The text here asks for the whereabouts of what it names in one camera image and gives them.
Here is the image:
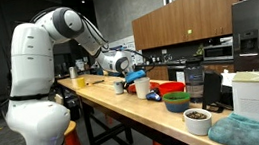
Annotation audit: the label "blue bowl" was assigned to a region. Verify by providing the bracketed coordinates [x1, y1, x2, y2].
[164, 98, 192, 115]

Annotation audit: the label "black marker pen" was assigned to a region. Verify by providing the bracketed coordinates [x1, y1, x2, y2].
[85, 79, 106, 86]

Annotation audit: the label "silver microwave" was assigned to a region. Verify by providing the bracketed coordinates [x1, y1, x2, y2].
[201, 42, 236, 64]

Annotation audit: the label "tall white cup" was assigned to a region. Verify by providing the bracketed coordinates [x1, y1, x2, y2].
[132, 76, 153, 101]

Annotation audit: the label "black metal table frame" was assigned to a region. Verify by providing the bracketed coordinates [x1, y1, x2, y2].
[56, 79, 82, 110]
[77, 81, 208, 145]

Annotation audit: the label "dark water bottle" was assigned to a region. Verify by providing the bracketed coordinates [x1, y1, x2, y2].
[181, 57, 210, 105]

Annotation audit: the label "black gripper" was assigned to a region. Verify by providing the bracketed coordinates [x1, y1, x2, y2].
[121, 78, 137, 92]

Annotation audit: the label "white ramekin with filling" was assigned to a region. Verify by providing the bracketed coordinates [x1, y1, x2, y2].
[182, 105, 215, 139]

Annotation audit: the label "silver canister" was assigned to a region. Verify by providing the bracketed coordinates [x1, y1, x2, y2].
[67, 65, 80, 80]

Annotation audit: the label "teal towel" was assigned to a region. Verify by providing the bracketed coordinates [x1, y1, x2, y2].
[205, 109, 259, 145]

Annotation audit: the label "green potted plant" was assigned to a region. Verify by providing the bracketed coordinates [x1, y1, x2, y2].
[193, 43, 206, 57]

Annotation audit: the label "yellow mug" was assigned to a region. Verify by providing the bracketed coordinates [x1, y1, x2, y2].
[75, 76, 88, 90]

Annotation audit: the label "blue wrist camera cover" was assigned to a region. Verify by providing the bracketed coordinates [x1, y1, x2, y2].
[123, 67, 148, 85]

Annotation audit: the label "black built-in oven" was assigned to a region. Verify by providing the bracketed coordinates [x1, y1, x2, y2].
[166, 63, 189, 85]

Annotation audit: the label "small dark blue toy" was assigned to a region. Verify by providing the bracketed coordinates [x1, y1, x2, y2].
[144, 89, 164, 105]

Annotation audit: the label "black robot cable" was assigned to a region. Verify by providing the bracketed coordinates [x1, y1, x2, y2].
[76, 3, 158, 83]

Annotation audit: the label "black stand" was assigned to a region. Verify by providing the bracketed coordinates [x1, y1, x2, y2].
[197, 68, 228, 115]

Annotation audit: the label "brown wall cabinets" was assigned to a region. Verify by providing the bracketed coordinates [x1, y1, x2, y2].
[128, 0, 259, 52]

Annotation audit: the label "red bowl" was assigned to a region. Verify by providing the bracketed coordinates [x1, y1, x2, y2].
[156, 79, 187, 97]

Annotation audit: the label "green bowl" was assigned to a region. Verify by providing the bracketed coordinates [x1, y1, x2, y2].
[160, 89, 192, 106]

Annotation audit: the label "red plate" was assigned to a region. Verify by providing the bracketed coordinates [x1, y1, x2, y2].
[126, 80, 160, 96]

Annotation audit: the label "small white can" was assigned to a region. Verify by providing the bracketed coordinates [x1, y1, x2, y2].
[113, 79, 126, 96]

